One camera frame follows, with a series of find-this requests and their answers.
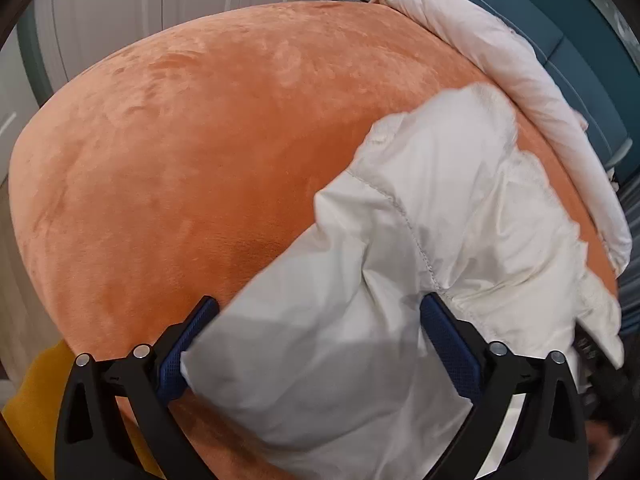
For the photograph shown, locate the pale pink rolled duvet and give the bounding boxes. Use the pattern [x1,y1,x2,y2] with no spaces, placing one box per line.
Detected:
[372,0,632,275]

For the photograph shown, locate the white padded jacket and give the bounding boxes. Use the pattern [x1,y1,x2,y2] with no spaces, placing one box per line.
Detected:
[181,84,624,479]

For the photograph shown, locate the orange plush bed blanket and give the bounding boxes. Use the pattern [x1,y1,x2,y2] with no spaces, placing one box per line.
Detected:
[6,0,622,480]

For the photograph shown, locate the yellow trousers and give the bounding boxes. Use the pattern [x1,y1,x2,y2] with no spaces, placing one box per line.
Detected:
[2,340,75,479]

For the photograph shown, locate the teal upholstered headboard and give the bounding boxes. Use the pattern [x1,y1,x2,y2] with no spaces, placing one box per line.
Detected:
[470,0,639,183]

